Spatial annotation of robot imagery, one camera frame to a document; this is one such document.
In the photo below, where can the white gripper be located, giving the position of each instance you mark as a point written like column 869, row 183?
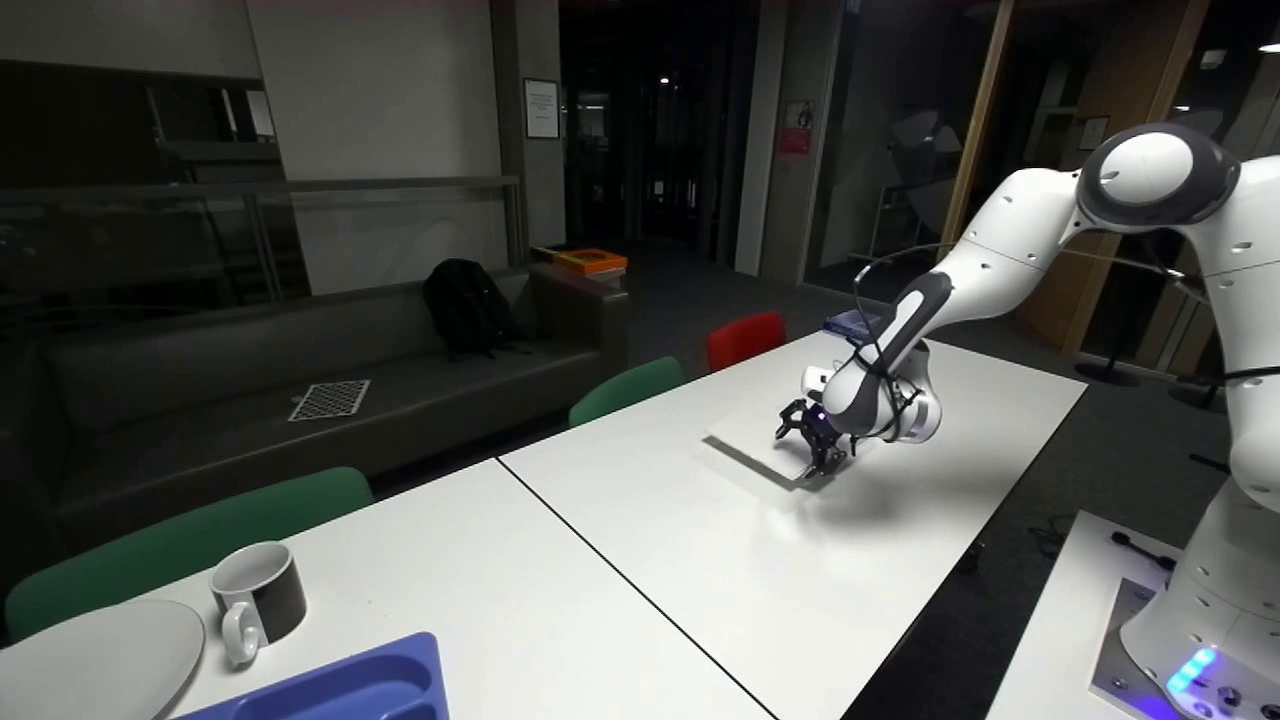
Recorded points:
column 829, row 418

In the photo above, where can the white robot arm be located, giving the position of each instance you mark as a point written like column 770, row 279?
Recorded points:
column 1141, row 183

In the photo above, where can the red chair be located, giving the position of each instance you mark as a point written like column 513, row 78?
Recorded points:
column 744, row 338

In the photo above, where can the green chair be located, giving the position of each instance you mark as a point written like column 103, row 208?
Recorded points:
column 179, row 544
column 629, row 388

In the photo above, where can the orange lid bin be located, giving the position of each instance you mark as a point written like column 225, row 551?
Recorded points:
column 586, row 293

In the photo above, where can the black dumbbell-shaped tool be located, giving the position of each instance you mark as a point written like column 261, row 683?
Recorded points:
column 1152, row 558

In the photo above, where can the black backpack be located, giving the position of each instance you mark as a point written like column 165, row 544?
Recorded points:
column 471, row 310

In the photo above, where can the paper on sofa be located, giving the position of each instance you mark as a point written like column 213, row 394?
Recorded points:
column 331, row 403

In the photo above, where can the blue plastic tray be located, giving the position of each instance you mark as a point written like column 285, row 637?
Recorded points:
column 388, row 683

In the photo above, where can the black and white mug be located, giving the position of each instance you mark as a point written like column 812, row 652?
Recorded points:
column 259, row 601

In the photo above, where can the dark grey sofa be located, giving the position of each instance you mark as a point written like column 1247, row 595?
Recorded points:
column 112, row 431

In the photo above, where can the grey round plate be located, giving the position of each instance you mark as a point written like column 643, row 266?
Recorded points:
column 125, row 663

